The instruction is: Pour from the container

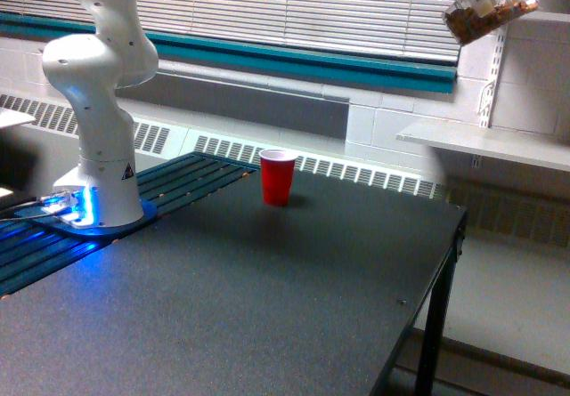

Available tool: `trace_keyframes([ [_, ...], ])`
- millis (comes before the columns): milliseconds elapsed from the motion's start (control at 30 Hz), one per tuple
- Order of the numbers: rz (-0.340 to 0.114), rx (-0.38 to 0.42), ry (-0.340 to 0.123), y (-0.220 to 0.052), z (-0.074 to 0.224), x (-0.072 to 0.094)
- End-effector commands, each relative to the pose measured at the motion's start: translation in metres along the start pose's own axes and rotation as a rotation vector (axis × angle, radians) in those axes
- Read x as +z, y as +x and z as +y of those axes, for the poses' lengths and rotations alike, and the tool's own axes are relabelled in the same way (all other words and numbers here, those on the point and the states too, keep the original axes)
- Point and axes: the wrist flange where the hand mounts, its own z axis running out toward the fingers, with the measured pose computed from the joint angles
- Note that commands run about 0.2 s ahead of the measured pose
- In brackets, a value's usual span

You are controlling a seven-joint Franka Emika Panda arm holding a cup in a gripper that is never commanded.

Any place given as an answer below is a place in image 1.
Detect clear cup with brown contents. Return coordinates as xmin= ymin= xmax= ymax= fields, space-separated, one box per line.
xmin=443 ymin=0 xmax=539 ymax=46

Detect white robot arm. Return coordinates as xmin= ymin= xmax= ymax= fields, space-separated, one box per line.
xmin=42 ymin=0 xmax=159 ymax=230

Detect white window blinds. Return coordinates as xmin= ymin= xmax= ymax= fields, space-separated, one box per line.
xmin=0 ymin=0 xmax=461 ymax=64

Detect teal window sill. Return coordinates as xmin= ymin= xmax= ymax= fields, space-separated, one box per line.
xmin=0 ymin=11 xmax=458 ymax=94

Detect white baseboard radiator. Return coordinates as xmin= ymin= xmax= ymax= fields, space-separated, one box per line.
xmin=0 ymin=93 xmax=570 ymax=248

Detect red plastic cup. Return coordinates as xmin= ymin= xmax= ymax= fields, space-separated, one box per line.
xmin=259 ymin=150 xmax=297 ymax=206

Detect black table leg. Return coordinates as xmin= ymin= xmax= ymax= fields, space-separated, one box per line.
xmin=414 ymin=213 xmax=468 ymax=396

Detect white object at left edge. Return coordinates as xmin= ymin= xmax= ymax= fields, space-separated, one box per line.
xmin=0 ymin=108 xmax=36 ymax=129

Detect white upper wall shelf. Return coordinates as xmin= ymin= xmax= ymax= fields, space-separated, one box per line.
xmin=511 ymin=11 xmax=570 ymax=25

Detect white wall shelf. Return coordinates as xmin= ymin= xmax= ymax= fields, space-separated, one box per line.
xmin=396 ymin=120 xmax=569 ymax=172
xmin=511 ymin=11 xmax=570 ymax=25

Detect white shelf bracket rail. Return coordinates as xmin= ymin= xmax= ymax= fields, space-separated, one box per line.
xmin=477 ymin=25 xmax=508 ymax=128

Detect white lower wall shelf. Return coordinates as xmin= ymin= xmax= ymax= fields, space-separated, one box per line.
xmin=396 ymin=120 xmax=569 ymax=172

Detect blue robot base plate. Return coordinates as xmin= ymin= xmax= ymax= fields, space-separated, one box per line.
xmin=16 ymin=199 xmax=158 ymax=239

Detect black cables at base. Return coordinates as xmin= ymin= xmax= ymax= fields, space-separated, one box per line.
xmin=0 ymin=196 xmax=59 ymax=224

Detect dark slotted mounting rail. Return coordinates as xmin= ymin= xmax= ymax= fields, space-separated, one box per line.
xmin=1 ymin=152 xmax=259 ymax=295

